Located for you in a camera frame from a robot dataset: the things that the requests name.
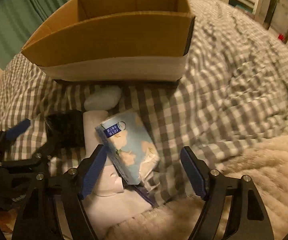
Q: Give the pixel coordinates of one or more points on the pale blue oval soap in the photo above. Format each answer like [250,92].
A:
[104,99]

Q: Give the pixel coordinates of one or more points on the green curtain left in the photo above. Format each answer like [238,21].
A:
[19,19]

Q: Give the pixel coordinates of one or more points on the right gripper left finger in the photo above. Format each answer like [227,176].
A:
[37,217]

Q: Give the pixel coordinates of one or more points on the blue tissue pack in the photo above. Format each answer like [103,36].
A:
[131,149]

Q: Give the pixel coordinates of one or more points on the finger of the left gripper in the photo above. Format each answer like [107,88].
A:
[18,128]
[64,131]

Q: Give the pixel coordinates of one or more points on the white purple tube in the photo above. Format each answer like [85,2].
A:
[145,194]

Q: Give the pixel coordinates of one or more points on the grey checked duvet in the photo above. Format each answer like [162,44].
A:
[233,93]

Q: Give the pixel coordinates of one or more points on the brown cardboard box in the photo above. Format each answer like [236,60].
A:
[114,40]

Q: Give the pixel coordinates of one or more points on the grey sock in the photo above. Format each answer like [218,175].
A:
[105,212]

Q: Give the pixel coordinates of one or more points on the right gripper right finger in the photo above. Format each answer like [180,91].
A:
[247,218]

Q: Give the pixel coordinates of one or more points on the white plastic bottle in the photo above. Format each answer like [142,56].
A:
[101,176]

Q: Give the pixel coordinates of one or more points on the red fire extinguisher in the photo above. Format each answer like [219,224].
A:
[281,37]

